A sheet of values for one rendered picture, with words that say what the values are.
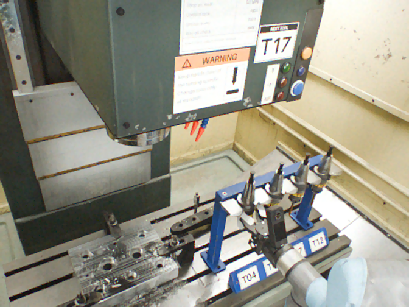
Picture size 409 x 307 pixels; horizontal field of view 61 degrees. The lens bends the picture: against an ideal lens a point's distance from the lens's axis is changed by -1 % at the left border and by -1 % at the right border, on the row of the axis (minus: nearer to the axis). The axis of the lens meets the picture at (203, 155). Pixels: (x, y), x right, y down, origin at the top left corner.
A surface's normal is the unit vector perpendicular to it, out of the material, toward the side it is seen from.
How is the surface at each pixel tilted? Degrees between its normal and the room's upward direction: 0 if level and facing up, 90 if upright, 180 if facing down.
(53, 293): 0
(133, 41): 90
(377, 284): 19
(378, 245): 24
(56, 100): 90
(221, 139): 90
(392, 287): 13
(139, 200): 90
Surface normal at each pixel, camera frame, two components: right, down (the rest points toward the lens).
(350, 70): -0.85, 0.25
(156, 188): 0.52, 0.53
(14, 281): 0.08, -0.81
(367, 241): -0.28, -0.64
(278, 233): 0.47, 0.09
